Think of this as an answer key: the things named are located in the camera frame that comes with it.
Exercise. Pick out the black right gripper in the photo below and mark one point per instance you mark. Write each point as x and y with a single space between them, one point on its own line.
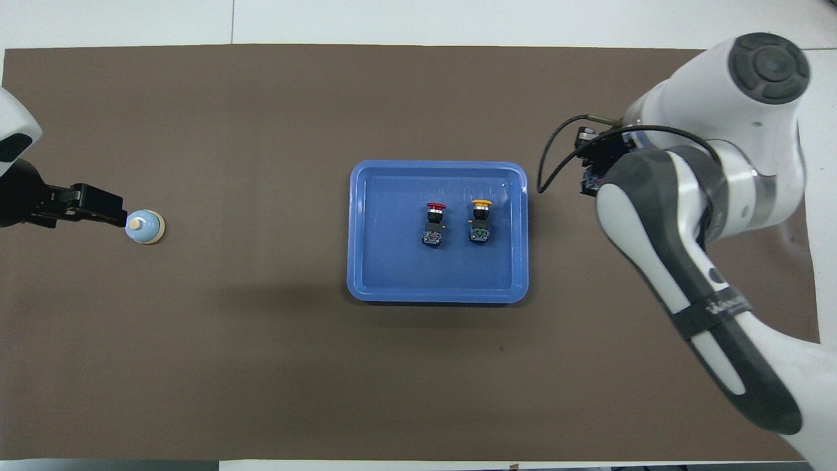
601 154

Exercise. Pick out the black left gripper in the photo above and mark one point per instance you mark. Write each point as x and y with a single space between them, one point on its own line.
16 196

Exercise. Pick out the blue service bell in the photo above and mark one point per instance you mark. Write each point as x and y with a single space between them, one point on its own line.
147 226

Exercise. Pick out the yellow push button switch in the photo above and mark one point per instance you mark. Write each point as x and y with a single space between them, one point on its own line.
479 226

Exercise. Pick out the red push button switch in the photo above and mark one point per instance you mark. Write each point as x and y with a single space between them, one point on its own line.
433 229

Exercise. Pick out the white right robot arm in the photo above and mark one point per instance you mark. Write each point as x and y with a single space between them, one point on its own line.
693 222

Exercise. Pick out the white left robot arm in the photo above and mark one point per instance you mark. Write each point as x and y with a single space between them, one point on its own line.
13 131

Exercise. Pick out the blue plastic tray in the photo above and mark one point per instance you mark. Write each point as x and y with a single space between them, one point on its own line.
392 261

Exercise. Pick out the brown table mat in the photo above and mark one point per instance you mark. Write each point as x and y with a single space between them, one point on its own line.
261 360

